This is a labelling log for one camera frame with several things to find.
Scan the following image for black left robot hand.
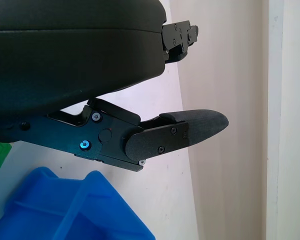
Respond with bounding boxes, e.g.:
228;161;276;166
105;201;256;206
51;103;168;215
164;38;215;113
0;0;231;173

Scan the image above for blue plastic tray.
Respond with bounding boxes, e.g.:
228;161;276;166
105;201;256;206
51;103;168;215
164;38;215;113
0;166;157;240

